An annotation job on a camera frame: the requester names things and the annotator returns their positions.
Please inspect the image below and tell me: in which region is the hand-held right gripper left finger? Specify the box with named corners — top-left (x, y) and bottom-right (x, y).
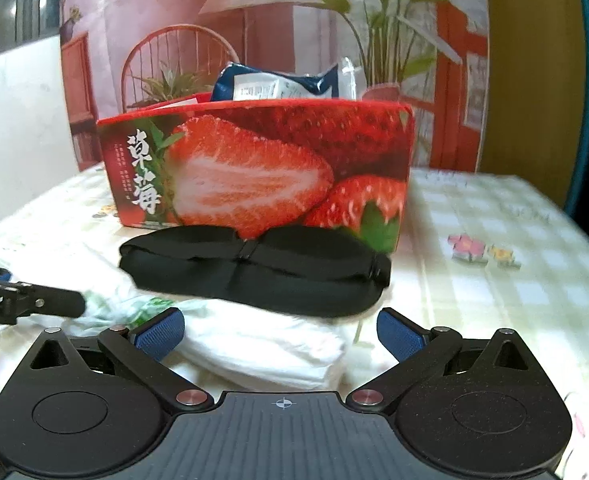
top-left (27, 308), bottom-right (214, 408)

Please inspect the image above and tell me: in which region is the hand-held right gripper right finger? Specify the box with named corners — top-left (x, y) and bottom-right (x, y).
top-left (347, 308), bottom-right (531, 408)

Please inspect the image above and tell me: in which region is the white green printed bag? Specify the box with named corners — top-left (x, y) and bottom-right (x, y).
top-left (69, 255), bottom-right (175, 341)

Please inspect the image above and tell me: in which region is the black eye mask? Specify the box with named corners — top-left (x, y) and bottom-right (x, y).
top-left (118, 225), bottom-right (392, 318)

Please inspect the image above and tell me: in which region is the white cloth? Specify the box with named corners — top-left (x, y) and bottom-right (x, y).
top-left (167, 299), bottom-right (347, 392)

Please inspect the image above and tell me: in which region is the red strawberry print box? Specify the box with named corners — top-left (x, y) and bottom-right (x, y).
top-left (97, 92), bottom-right (416, 253)

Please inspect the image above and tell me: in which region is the blue snack packet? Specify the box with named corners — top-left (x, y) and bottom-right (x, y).
top-left (209, 62), bottom-right (342, 103)

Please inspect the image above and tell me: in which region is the green checked tablecloth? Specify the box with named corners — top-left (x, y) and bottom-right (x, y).
top-left (0, 165), bottom-right (589, 480)

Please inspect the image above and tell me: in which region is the printed room scene backdrop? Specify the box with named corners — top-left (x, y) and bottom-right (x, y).
top-left (59, 0), bottom-right (490, 173)

